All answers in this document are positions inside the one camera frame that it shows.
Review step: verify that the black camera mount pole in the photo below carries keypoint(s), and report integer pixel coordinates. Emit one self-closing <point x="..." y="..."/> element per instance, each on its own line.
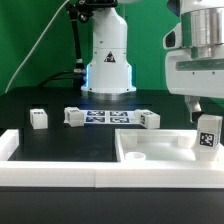
<point x="77" y="36"/>

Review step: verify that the blue fiducial marker sheet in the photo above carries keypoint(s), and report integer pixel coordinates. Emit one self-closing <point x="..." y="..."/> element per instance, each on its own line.
<point x="107" y="117"/>

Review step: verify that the white U-shaped fence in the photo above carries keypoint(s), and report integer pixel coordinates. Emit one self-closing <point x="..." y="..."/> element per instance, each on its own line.
<point x="145" y="174"/>

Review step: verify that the white square tabletop part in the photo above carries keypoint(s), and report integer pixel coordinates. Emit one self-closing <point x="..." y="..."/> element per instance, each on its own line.
<point x="137" y="145"/>

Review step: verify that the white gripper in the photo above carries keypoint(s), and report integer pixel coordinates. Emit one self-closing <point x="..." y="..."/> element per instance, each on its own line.
<point x="192" y="77"/>

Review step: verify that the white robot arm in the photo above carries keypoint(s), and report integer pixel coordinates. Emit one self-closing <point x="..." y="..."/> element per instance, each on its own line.
<point x="109" y="75"/>

